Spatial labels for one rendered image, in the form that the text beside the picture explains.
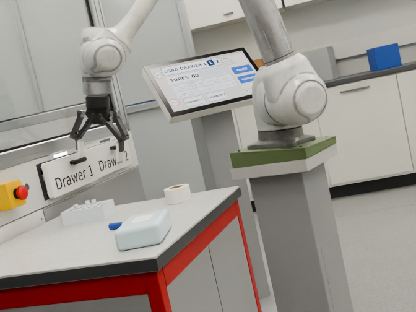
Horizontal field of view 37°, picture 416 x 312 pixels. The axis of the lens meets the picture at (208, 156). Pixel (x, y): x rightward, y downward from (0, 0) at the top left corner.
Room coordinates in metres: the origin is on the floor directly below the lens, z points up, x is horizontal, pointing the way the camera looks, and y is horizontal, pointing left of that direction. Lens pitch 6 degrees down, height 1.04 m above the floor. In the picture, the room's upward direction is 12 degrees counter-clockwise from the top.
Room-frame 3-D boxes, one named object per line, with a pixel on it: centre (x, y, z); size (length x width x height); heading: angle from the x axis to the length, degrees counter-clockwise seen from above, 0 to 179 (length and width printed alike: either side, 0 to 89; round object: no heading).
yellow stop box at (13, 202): (1.68, 0.55, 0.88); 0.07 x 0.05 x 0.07; 161
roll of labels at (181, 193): (1.67, 0.10, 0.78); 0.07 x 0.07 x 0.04
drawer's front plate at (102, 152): (2.30, 0.35, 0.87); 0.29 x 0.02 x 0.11; 161
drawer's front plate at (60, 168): (2.00, 0.44, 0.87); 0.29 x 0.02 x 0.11; 161
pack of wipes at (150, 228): (1.29, 0.16, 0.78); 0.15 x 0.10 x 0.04; 174
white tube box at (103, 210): (1.69, 0.36, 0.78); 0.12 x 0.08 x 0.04; 77
